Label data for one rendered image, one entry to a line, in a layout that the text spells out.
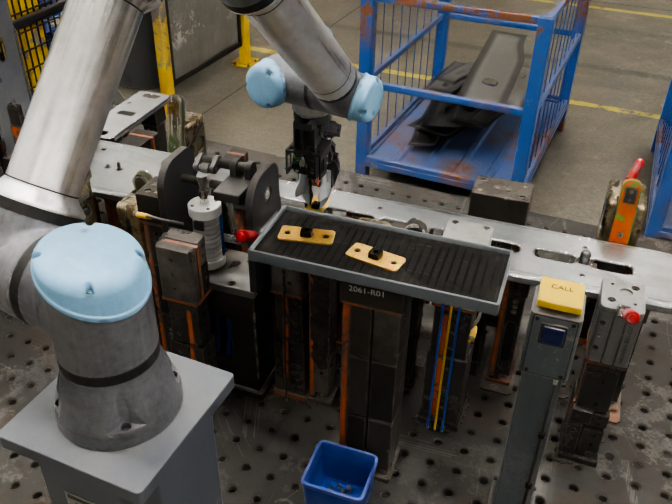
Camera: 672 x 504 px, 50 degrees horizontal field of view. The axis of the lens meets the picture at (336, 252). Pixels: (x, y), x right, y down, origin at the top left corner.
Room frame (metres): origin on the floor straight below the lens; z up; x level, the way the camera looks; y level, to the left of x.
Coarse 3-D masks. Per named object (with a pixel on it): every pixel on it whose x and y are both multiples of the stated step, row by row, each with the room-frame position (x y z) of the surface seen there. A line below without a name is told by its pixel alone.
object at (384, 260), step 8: (352, 248) 0.89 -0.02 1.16; (360, 248) 0.89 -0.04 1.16; (368, 248) 0.89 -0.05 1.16; (376, 248) 0.88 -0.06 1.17; (352, 256) 0.87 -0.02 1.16; (360, 256) 0.87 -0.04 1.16; (368, 256) 0.87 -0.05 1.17; (376, 256) 0.86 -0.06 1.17; (384, 256) 0.87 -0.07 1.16; (392, 256) 0.87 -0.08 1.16; (400, 256) 0.87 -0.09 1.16; (376, 264) 0.85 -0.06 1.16; (384, 264) 0.85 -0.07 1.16; (392, 264) 0.85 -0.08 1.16; (400, 264) 0.85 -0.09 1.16
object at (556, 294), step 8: (544, 280) 0.82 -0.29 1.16; (552, 280) 0.82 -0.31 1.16; (560, 280) 0.82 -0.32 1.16; (544, 288) 0.80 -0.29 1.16; (552, 288) 0.80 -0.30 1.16; (560, 288) 0.80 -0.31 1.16; (568, 288) 0.80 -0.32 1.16; (576, 288) 0.80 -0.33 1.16; (584, 288) 0.81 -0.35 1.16; (544, 296) 0.78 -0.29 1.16; (552, 296) 0.79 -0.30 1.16; (560, 296) 0.79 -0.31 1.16; (568, 296) 0.79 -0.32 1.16; (576, 296) 0.79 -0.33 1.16; (536, 304) 0.78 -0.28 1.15; (544, 304) 0.77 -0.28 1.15; (552, 304) 0.77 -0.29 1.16; (560, 304) 0.77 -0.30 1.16; (568, 304) 0.77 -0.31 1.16; (576, 304) 0.77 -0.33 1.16; (568, 312) 0.76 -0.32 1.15; (576, 312) 0.76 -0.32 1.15
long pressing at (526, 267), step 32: (96, 160) 1.46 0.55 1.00; (128, 160) 1.47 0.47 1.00; (160, 160) 1.47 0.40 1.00; (96, 192) 1.32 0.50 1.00; (128, 192) 1.32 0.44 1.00; (288, 192) 1.33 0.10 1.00; (512, 224) 1.23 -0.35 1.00; (576, 256) 1.11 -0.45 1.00; (608, 256) 1.12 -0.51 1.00; (640, 256) 1.12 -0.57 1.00
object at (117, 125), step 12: (132, 96) 1.83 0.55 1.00; (168, 96) 1.84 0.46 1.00; (120, 108) 1.75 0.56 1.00; (132, 108) 1.75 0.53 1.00; (144, 108) 1.76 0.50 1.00; (156, 108) 1.77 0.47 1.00; (108, 120) 1.68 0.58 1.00; (120, 120) 1.68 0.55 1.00; (132, 120) 1.68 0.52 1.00; (108, 132) 1.61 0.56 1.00; (120, 132) 1.61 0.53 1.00
